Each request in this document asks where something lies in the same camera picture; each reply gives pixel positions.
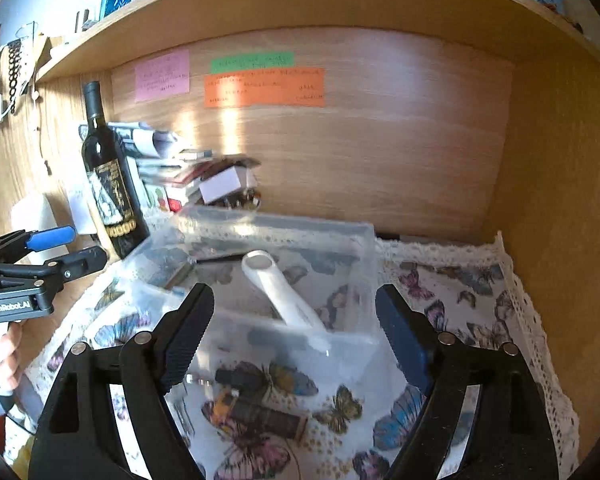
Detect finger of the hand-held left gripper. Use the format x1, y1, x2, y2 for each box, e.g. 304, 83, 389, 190
0, 246, 109, 294
0, 226, 77, 267

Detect green paper note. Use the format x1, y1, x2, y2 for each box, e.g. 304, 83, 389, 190
210, 52, 295, 74

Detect orange paper note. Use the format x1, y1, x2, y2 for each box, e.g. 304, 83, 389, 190
203, 67, 327, 110

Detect butterfly print lace tablecloth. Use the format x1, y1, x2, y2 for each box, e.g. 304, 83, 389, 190
4, 209, 581, 480

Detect white plastic tube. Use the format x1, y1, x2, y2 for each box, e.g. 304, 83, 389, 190
241, 250, 337, 357

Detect wooden shelf unit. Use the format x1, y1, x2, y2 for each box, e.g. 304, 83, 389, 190
0, 0, 600, 466

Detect white paper card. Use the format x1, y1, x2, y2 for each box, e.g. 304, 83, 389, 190
67, 184, 99, 237

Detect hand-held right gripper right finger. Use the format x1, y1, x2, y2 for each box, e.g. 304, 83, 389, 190
374, 284, 562, 480

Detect clear plastic storage box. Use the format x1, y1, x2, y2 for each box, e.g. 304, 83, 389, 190
92, 204, 412, 403

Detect person's left hand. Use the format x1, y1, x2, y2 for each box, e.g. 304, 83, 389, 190
0, 332, 22, 393

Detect pink paper note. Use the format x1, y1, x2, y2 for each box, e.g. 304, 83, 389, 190
134, 50, 191, 104

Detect black and white necklace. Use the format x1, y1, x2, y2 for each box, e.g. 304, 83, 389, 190
4, 36, 37, 117

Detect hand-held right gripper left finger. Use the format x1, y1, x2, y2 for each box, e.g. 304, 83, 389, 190
27, 283, 216, 480

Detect brown patterned cylinder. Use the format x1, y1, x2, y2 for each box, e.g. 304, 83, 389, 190
219, 392, 309, 442

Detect stack of books and magazines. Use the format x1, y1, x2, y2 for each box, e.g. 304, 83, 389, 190
107, 121, 262, 212

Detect small white carton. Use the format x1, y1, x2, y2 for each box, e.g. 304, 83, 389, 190
198, 167, 259, 206

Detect small brown glass bottles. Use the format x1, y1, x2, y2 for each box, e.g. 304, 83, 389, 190
219, 189, 264, 212

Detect dark wine bottle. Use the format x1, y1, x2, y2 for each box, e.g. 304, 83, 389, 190
80, 81, 151, 261

